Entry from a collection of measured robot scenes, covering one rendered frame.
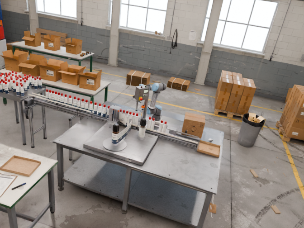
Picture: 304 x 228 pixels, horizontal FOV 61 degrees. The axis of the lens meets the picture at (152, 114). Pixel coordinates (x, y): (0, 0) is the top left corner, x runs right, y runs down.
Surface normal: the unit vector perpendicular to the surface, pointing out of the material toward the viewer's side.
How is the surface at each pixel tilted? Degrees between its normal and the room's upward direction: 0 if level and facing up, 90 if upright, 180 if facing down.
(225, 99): 91
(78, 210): 0
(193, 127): 90
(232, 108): 90
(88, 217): 0
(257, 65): 90
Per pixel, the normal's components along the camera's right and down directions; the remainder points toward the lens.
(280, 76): -0.26, 0.40
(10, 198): 0.13, -0.89
